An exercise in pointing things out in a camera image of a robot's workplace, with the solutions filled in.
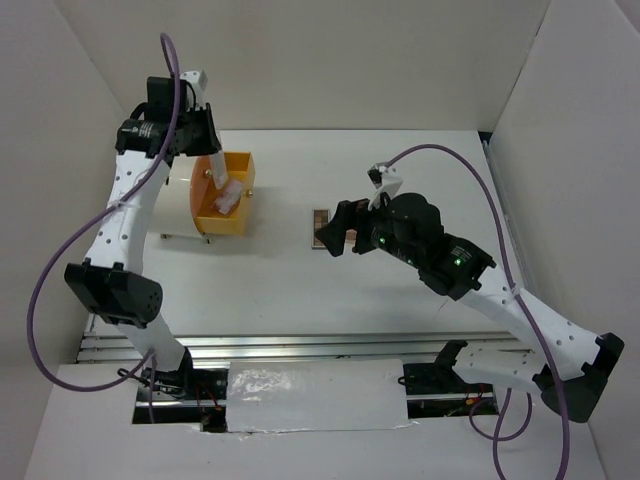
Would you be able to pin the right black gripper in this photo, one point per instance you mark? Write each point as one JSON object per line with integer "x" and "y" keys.
{"x": 334, "y": 232}

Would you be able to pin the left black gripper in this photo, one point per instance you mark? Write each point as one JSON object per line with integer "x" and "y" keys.
{"x": 210, "y": 143}

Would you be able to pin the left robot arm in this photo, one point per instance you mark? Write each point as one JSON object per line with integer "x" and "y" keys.
{"x": 110, "y": 282}

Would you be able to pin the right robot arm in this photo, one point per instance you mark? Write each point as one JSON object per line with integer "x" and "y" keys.
{"x": 568, "y": 366}

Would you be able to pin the square pink blush palette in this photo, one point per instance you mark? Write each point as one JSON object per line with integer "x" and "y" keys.
{"x": 351, "y": 237}

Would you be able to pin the long brown eyeshadow palette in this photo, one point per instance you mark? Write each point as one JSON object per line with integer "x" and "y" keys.
{"x": 320, "y": 217}

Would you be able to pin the white cylindrical drawer cabinet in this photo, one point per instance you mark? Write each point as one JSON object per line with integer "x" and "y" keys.
{"x": 172, "y": 214}

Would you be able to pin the white cover plate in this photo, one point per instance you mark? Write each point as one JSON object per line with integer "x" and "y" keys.
{"x": 316, "y": 396}

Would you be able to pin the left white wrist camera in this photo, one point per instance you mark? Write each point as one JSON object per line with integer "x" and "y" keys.
{"x": 196, "y": 86}

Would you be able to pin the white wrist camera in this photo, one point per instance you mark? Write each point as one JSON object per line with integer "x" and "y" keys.
{"x": 196, "y": 86}
{"x": 386, "y": 180}

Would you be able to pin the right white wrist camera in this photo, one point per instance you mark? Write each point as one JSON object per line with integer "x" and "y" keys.
{"x": 386, "y": 180}

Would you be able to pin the aluminium rail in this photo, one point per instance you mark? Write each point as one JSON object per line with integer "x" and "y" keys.
{"x": 349, "y": 346}

